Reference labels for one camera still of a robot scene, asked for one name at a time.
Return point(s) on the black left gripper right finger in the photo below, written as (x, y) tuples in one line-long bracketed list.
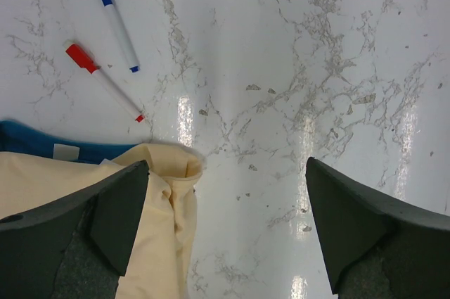
[(374, 245)]

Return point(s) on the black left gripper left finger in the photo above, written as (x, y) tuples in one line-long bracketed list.
[(77, 246)]

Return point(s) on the folded cream t shirt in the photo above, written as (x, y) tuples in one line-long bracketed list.
[(158, 267)]

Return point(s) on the folded blue t shirt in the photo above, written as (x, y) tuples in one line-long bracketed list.
[(19, 138)]

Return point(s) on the red capped white marker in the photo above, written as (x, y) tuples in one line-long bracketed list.
[(86, 62)]

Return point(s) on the blue capped white marker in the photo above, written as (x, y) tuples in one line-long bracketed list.
[(121, 35)]

